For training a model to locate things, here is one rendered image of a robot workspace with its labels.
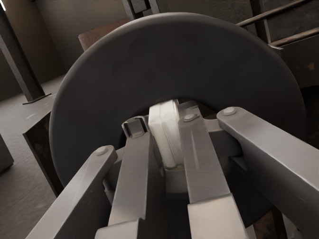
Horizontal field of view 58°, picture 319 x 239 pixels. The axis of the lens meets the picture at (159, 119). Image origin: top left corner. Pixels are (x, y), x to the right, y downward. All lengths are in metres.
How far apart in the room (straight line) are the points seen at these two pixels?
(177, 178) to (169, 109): 0.07
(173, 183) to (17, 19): 11.22
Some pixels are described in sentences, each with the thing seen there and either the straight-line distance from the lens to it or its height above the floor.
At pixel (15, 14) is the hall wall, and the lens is 11.39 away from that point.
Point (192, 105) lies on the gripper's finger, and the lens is 0.17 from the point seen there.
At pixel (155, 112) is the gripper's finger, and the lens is 0.15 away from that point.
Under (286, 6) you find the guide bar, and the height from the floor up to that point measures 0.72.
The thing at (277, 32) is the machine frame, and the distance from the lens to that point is 0.67.
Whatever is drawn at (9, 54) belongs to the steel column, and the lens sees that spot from 6.86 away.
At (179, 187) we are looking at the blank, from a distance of 0.20.
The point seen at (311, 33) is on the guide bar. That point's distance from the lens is 0.56.
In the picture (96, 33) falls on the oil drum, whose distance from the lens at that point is 2.95.
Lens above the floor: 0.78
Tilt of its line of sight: 19 degrees down
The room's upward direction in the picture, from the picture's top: 20 degrees counter-clockwise
